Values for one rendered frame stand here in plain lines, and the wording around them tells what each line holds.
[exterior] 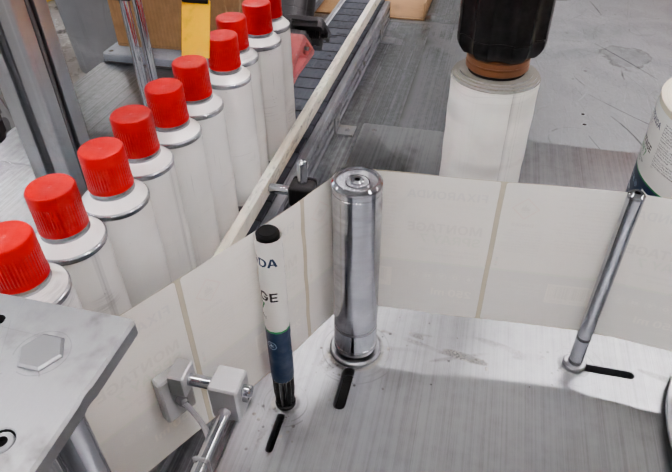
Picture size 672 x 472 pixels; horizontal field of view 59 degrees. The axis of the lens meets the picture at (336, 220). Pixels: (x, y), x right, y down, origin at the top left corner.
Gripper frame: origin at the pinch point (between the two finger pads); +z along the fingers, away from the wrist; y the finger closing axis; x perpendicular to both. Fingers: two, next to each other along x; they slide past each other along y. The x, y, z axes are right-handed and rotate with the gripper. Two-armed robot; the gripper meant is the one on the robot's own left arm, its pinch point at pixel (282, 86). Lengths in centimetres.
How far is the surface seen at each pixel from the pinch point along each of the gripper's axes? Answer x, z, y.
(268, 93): -11.2, 3.6, 2.0
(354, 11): 41.0, -26.7, -0.3
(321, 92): 4.7, -0.8, 4.5
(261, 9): -16.9, -4.5, 1.7
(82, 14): 172, -64, -160
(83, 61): 191, -46, -170
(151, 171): -35.6, 16.3, 1.7
